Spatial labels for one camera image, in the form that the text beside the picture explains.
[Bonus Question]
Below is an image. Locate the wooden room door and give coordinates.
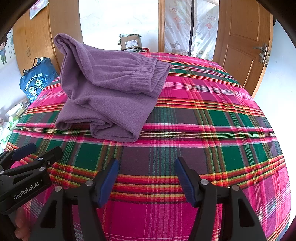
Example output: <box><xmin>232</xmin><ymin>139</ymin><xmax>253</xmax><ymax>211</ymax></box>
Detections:
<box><xmin>213</xmin><ymin>0</ymin><xmax>273</xmax><ymax>97</ymax></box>

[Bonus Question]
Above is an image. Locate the transparent printed door curtain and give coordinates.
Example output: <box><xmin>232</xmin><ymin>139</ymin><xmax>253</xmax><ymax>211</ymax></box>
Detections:
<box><xmin>164</xmin><ymin>0</ymin><xmax>219</xmax><ymax>61</ymax></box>

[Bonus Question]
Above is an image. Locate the blue printed tote bag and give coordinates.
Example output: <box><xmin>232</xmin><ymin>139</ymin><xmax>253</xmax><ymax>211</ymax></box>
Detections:
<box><xmin>20</xmin><ymin>57</ymin><xmax>58</xmax><ymax>103</ymax></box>

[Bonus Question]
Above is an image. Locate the brown cardboard box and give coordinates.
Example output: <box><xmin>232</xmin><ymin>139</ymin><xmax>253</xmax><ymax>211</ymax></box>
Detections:
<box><xmin>120</xmin><ymin>34</ymin><xmax>142</xmax><ymax>51</ymax></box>

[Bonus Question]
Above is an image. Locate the metal door handle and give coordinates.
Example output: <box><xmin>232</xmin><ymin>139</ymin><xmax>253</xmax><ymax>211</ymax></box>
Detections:
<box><xmin>253</xmin><ymin>43</ymin><xmax>270</xmax><ymax>67</ymax></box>

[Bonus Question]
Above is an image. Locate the pink plaid tablecloth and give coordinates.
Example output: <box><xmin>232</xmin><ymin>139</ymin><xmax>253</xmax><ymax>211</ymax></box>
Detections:
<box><xmin>6</xmin><ymin>53</ymin><xmax>291</xmax><ymax>240</ymax></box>

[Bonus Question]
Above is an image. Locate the person's left hand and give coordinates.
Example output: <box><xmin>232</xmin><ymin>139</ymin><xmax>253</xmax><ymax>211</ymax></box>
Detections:
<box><xmin>15</xmin><ymin>206</ymin><xmax>30</xmax><ymax>241</ymax></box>

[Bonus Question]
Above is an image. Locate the purple fleece garment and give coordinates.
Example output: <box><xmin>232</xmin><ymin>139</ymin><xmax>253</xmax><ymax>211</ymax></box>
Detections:
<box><xmin>54</xmin><ymin>34</ymin><xmax>171</xmax><ymax>143</ymax></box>

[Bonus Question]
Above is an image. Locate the cartoon couple wall sticker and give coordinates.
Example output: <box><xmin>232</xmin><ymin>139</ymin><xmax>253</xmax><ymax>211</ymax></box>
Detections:
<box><xmin>0</xmin><ymin>36</ymin><xmax>8</xmax><ymax>66</ymax></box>

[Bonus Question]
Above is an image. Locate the wooden wardrobe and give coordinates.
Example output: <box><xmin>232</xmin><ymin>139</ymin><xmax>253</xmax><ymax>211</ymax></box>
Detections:
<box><xmin>13</xmin><ymin>0</ymin><xmax>83</xmax><ymax>75</ymax></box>

